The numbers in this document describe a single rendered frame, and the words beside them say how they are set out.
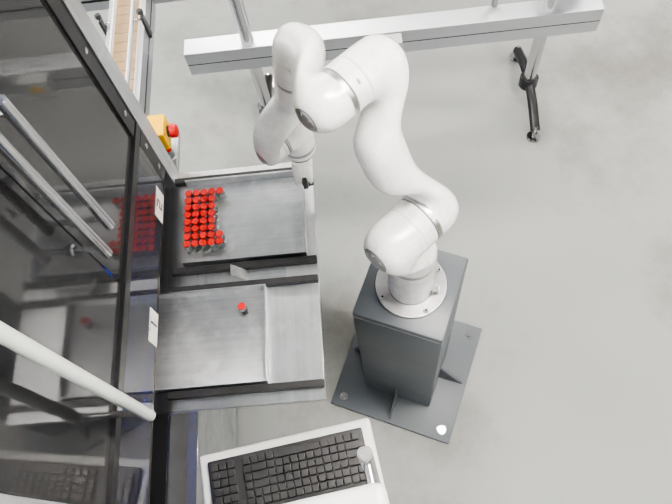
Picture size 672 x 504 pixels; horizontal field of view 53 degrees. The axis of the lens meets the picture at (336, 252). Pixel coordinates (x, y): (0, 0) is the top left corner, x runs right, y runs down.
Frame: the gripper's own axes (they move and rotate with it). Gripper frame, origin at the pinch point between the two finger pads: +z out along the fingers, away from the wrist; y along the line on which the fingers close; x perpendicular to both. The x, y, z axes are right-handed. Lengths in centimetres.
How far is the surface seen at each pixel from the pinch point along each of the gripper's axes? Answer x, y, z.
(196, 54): -44, -84, 40
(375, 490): 13, 87, -60
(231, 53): -31, -84, 41
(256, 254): -15.9, 18.0, 6.7
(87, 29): -39, -8, -56
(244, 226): -19.1, 9.0, 6.7
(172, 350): -39, 43, 7
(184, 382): -35, 52, 7
